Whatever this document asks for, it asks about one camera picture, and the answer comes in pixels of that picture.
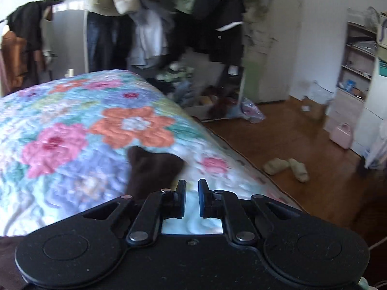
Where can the white clothes rack pole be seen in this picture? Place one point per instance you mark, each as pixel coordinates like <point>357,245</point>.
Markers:
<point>86,42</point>

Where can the white and grey hanging shirts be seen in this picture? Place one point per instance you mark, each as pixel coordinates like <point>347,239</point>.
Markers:
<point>151,36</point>

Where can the small white bottle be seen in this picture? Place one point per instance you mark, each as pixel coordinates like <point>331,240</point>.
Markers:
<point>70,72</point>

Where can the pile of clothes on floor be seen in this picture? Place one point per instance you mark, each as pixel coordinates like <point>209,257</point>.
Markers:
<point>175,81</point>

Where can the clear plastic bag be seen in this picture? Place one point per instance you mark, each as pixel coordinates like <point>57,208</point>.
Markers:
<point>251,110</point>

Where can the black jacket with white stripe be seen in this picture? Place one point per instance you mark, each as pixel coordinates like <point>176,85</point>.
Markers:
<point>217,21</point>

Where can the dark brown garment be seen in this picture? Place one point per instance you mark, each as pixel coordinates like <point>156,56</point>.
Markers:
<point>151,166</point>

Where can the dark hanging trousers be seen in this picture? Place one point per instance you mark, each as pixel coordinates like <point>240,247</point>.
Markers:
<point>104,42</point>

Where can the cardboard box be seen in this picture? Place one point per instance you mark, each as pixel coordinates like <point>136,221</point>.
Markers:
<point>314,108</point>

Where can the black hanging garment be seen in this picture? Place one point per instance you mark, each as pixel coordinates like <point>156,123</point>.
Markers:
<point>28,21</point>

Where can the floral quilted bedspread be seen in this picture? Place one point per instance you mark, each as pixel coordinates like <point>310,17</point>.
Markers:
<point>75,120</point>

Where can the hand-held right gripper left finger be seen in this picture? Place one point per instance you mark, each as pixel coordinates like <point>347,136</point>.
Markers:
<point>180,201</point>

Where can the pink handbag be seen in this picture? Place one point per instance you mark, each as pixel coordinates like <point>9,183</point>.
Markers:
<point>341,136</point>

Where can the wooden shelf unit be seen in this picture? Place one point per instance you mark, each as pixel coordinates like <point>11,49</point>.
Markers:
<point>353,75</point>

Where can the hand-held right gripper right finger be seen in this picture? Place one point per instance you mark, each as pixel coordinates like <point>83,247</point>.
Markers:
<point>203,201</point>

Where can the orange-brown hanging jacket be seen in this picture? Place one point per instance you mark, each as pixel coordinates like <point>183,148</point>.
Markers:
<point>13,60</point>

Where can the beige slipper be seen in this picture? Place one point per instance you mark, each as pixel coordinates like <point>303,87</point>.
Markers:
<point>298,170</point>
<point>275,166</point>

